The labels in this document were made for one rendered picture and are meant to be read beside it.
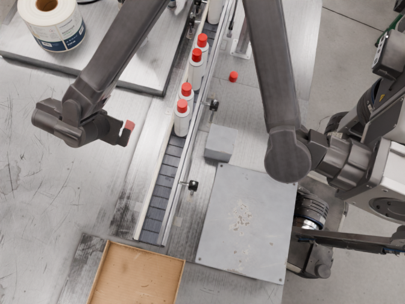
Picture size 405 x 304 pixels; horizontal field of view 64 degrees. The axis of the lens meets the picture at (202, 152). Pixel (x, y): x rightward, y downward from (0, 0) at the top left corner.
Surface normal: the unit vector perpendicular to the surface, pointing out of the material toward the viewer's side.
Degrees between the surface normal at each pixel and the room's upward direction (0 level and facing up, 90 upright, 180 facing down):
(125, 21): 49
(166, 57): 0
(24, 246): 0
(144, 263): 0
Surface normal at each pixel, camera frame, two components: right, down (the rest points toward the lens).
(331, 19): 0.07, -0.35
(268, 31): -0.23, 0.42
